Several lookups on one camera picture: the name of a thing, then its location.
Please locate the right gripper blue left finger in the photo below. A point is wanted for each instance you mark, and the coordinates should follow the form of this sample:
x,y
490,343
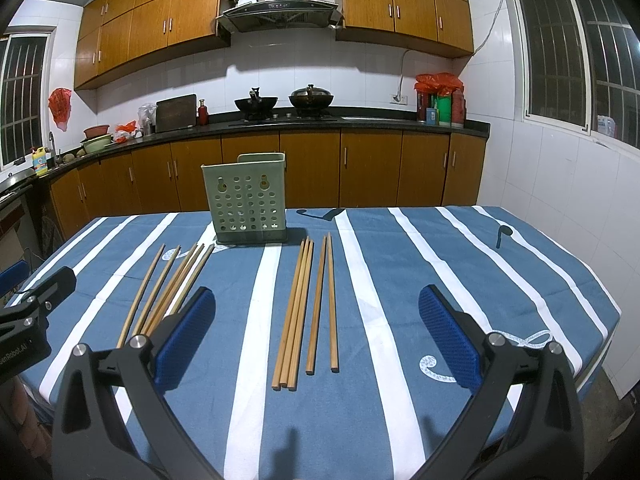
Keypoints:
x,y
112,420

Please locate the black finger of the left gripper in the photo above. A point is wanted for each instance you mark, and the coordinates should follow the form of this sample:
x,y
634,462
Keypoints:
x,y
44,298

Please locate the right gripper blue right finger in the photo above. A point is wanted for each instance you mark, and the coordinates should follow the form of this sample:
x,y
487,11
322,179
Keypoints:
x,y
522,420

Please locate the wooden chopstick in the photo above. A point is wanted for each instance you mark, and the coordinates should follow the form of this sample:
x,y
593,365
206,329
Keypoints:
x,y
190,280
161,313
137,298
292,326
174,280
334,362
315,320
275,383
155,291
300,305

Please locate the yellow detergent bottle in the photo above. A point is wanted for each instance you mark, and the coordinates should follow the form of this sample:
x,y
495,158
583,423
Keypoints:
x,y
40,161

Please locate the stacked bowls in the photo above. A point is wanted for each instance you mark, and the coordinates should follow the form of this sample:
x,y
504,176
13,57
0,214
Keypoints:
x,y
96,139

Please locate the blue white striped tablecloth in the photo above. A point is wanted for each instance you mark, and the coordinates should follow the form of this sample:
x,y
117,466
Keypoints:
x,y
394,399

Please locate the dark cutting board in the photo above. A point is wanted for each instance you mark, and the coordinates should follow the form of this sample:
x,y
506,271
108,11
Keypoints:
x,y
176,113

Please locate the green perforated utensil holder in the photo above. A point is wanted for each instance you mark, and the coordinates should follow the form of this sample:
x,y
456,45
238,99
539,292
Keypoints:
x,y
247,199

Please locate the black countertop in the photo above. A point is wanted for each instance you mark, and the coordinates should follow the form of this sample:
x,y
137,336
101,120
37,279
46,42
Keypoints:
x,y
281,119

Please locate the left window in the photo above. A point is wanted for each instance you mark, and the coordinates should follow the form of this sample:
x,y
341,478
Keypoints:
x,y
23,68

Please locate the window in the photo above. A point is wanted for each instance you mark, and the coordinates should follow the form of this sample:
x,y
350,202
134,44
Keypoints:
x,y
23,68
581,66

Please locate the red bottle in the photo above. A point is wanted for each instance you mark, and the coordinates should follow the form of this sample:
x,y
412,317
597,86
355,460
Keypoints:
x,y
202,113

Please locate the black wok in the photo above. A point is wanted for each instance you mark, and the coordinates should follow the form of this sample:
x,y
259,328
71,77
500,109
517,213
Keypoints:
x,y
256,107

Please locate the lower wooden cabinets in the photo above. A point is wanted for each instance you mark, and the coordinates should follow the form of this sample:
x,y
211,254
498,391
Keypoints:
x,y
312,168

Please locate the wooden cabinets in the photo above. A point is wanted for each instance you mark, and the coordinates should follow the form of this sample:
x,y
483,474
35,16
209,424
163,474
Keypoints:
x,y
312,168
118,37

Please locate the upper wooden cabinets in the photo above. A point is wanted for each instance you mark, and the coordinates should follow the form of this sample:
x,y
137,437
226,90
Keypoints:
x,y
118,37

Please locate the black lidded pot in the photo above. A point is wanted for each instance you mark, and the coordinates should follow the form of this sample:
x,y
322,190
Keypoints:
x,y
311,101

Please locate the black range hood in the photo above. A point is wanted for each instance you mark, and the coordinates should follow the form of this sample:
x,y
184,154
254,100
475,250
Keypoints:
x,y
280,7

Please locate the right window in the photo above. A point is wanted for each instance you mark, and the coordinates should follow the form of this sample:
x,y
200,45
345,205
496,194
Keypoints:
x,y
581,66

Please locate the red plastic bag on wall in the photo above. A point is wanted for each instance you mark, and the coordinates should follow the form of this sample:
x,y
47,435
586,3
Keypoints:
x,y
60,106

